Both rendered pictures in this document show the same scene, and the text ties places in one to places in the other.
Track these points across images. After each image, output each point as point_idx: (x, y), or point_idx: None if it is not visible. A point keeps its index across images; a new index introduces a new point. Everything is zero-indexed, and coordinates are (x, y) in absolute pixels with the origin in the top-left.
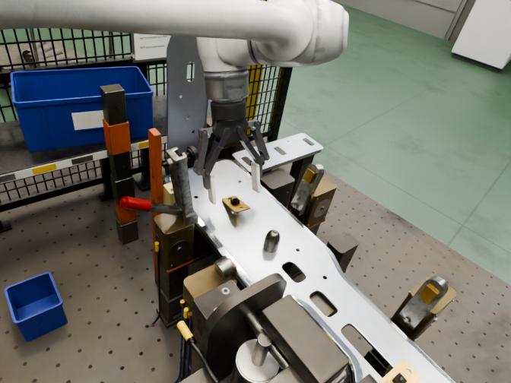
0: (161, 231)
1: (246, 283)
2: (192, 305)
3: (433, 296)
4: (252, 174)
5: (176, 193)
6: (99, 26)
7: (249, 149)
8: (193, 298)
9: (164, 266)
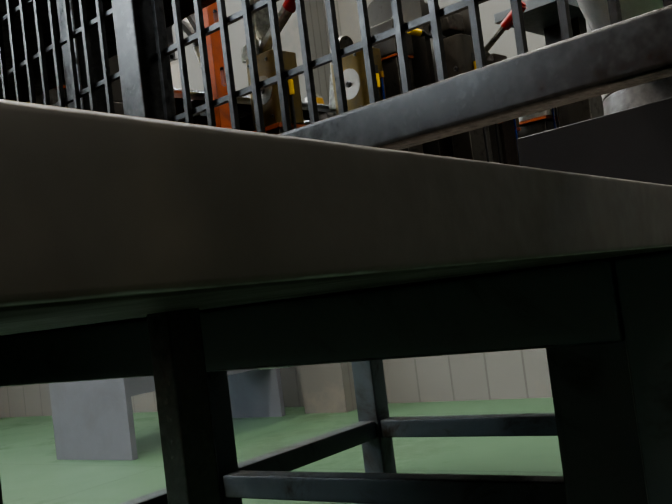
0: (291, 53)
1: (323, 104)
2: (377, 62)
3: (323, 101)
4: (175, 77)
5: (261, 17)
6: None
7: (172, 35)
8: (376, 48)
9: (302, 116)
